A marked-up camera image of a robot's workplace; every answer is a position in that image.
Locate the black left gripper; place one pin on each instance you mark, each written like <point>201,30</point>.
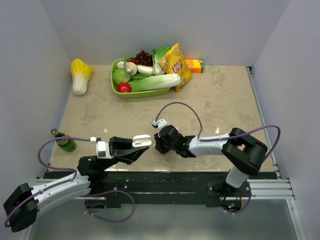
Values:
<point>121,150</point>

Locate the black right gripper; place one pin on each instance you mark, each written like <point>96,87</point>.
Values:
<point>159,145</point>

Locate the white clip earbud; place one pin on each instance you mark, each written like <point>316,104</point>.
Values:
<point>136,143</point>

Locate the white earbud charging case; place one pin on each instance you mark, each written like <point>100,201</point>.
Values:
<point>144,138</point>

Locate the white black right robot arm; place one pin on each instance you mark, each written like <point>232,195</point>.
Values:
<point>245,152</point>

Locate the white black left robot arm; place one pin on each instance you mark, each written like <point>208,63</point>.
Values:
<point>26,203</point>

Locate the green plastic basket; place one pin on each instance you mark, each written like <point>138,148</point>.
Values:
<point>134,95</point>

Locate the green glass bottle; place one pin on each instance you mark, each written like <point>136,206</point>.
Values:
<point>68,145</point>

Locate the long green white cabbage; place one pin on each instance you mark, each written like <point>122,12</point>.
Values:
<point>155,82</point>

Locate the red apple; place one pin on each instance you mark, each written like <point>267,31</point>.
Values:
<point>124,88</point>

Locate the round green cabbage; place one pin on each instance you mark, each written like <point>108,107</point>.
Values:
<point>120,76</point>

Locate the white radish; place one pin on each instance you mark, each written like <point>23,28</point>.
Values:
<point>145,70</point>

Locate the orange juice carton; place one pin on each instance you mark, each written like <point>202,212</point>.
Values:
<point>195,65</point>

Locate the yellow Lays chip bag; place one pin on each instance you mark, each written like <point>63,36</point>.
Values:
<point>174,62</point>

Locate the beige mushroom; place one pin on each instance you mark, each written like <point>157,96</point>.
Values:
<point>130,67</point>

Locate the dark red grapes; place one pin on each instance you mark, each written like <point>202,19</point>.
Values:
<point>142,58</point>

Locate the green leafy lettuce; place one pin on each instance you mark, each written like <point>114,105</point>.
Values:
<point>157,55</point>

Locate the yellow napa cabbage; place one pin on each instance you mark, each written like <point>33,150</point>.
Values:
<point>81,74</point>

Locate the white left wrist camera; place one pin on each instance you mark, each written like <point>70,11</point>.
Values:
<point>102,148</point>

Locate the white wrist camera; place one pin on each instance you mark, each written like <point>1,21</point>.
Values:
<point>159,124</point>
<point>102,148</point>

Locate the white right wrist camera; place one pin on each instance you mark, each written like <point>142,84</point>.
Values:
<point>159,124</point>

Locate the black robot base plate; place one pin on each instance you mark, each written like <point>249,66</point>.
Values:
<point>160,188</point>

